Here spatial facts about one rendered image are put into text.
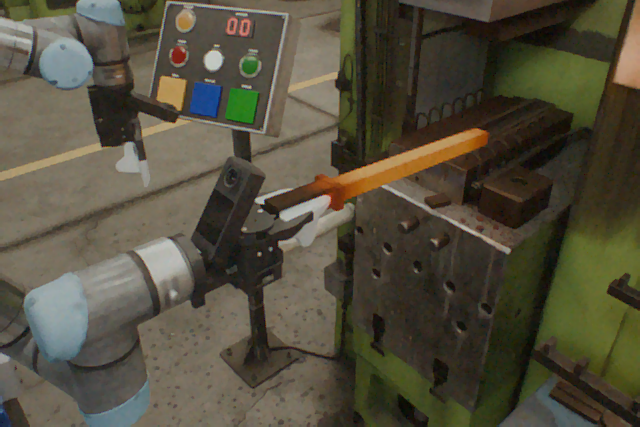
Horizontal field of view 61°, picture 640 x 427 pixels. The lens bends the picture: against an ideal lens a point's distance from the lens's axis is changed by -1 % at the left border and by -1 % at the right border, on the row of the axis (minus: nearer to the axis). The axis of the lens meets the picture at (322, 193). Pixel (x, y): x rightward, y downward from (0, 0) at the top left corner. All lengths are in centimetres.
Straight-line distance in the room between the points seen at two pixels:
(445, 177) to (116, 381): 74
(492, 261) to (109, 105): 78
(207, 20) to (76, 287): 95
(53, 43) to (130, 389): 53
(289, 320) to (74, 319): 163
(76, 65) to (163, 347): 138
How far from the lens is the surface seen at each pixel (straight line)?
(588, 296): 124
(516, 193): 106
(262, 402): 191
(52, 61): 92
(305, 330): 211
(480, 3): 99
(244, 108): 130
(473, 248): 106
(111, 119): 114
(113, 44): 109
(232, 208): 60
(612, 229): 115
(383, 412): 169
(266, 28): 132
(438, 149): 87
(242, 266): 64
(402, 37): 130
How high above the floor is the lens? 150
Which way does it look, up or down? 31 degrees down
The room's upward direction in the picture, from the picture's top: straight up
